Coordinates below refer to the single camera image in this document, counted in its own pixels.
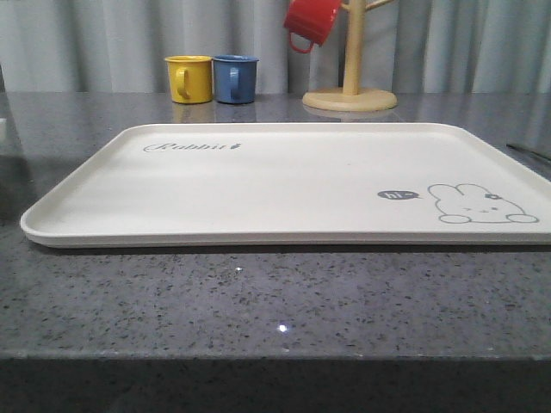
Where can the blue enamel mug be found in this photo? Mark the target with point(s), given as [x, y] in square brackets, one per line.
[235, 78]

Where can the yellow enamel mug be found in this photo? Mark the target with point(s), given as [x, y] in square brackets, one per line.
[190, 78]

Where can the cream rabbit serving tray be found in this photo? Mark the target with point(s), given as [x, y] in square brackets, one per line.
[304, 183]

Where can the silver metal fork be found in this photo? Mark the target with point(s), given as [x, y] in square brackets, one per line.
[528, 150]

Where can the wooden mug tree stand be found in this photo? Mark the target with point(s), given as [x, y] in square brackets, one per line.
[352, 97]

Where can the red enamel mug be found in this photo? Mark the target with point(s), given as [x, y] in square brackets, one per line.
[312, 20]

